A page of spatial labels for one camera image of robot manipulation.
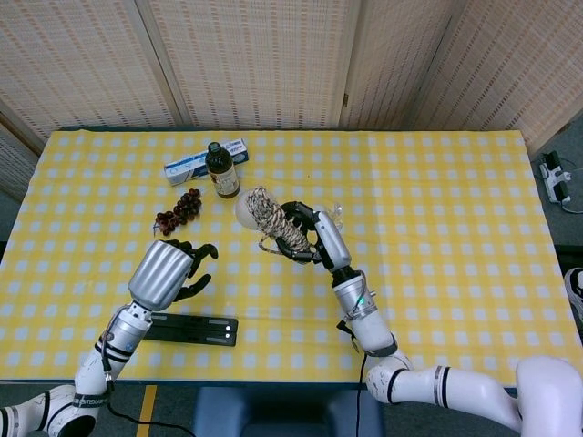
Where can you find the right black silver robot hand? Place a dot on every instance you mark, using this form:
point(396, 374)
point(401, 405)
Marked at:
point(332, 241)

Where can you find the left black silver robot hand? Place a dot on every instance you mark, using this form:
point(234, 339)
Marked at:
point(159, 273)

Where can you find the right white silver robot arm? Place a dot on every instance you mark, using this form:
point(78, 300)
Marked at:
point(373, 328)

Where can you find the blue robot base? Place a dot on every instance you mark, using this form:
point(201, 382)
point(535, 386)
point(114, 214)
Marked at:
point(218, 409)

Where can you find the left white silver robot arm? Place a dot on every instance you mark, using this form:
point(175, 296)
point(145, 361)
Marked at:
point(123, 332)

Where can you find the bunch of dark red grapes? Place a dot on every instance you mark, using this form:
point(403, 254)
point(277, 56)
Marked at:
point(184, 209)

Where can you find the black folding stand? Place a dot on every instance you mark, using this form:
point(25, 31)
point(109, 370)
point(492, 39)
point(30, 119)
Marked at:
point(205, 328)

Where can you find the upturned white bowl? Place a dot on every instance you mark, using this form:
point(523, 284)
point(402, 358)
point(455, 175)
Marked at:
point(241, 214)

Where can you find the blue white carton box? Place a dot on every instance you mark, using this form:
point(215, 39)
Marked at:
point(187, 170)

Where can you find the dark glass bottle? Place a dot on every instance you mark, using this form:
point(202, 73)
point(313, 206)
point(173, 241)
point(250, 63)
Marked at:
point(223, 175)

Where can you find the yellow white checked tablecloth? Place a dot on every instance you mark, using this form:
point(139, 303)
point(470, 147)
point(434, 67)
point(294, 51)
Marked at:
point(455, 273)

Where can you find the yellow floor tape strip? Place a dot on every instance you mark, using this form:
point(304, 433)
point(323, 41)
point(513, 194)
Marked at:
point(146, 409)

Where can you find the woven folding screen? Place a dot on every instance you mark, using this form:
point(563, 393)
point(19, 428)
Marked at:
point(255, 59)

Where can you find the white power strip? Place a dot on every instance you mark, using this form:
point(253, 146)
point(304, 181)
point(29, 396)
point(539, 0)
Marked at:
point(555, 179)

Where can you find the black white shoe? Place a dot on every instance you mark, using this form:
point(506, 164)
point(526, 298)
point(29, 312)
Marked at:
point(575, 287)

